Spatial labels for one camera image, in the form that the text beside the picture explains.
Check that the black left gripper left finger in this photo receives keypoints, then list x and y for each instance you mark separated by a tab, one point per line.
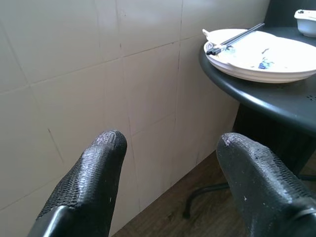
93	177

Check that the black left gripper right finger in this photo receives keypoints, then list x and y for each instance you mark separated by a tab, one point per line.
259	185

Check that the white ceramic spoon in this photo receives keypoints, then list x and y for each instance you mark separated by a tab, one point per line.
207	33

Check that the small white bowl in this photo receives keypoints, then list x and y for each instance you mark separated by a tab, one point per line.
306	27

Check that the black round table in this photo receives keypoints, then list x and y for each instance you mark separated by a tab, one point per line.
271	98

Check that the white ceramic plate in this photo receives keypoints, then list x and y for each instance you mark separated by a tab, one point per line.
271	56

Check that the black chopstick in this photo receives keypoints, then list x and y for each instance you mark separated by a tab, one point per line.
240	39
237	37

